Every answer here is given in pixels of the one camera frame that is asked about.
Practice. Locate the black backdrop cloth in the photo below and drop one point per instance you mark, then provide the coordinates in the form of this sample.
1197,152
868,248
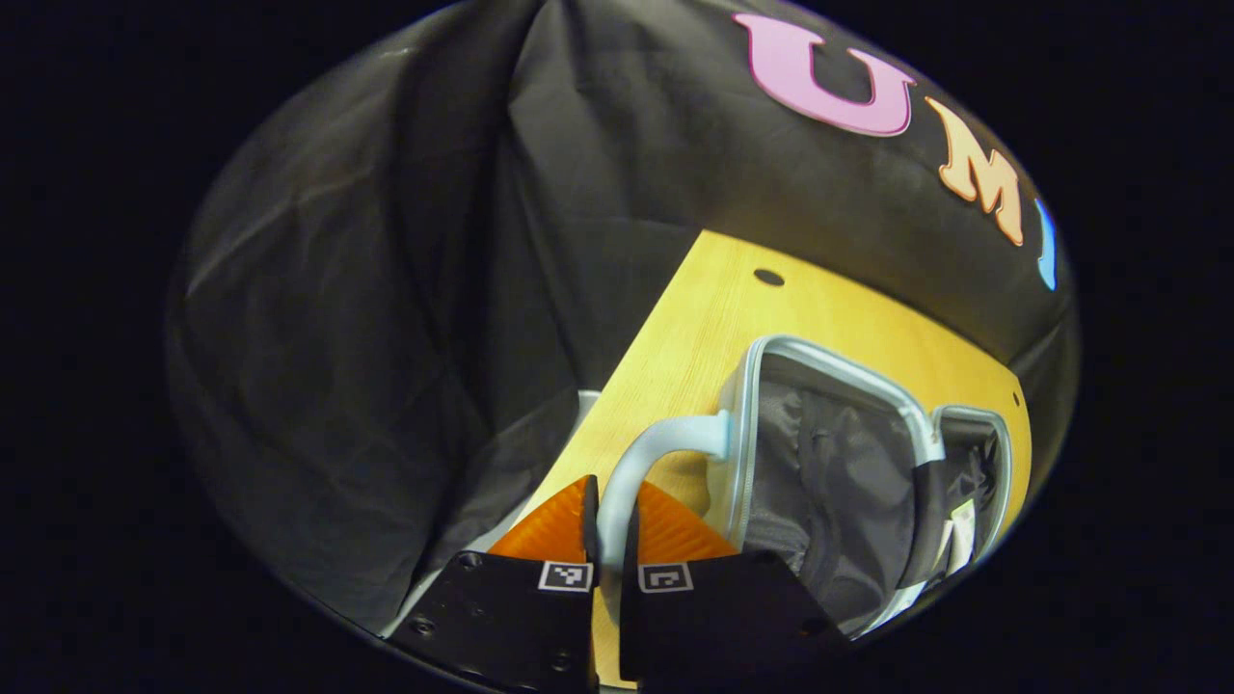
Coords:
386,289

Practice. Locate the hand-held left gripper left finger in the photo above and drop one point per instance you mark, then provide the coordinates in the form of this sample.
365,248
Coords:
511,617

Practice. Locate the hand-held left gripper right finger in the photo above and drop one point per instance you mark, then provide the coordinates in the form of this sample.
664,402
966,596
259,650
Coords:
713,617

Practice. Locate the pale blue suitcase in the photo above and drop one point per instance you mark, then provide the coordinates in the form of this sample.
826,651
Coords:
829,482

